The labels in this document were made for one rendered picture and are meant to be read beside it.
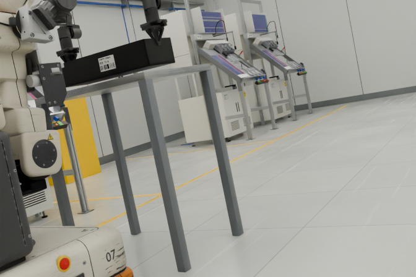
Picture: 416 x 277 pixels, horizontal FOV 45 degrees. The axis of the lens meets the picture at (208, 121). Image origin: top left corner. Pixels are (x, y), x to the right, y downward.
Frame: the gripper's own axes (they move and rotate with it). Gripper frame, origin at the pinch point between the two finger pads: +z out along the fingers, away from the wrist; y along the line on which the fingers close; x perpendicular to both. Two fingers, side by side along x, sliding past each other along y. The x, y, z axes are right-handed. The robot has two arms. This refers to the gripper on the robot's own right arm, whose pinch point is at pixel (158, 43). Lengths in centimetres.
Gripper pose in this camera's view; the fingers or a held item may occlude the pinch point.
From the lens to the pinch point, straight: 214.0
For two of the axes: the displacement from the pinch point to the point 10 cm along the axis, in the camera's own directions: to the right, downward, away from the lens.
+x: -5.6, 1.6, -8.1
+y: -8.0, 1.3, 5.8
